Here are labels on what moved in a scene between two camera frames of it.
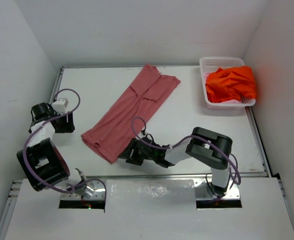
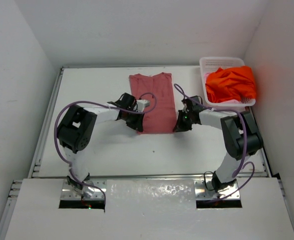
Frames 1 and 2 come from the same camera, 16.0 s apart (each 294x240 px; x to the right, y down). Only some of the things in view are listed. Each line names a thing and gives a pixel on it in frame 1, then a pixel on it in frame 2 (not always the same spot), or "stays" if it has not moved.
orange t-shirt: x=234 y=83 stays
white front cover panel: x=154 y=209 stays
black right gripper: x=127 y=153 → x=180 y=126
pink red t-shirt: x=130 y=114 → x=158 y=89
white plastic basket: x=210 y=64 stays
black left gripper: x=68 y=127 → x=137 y=125
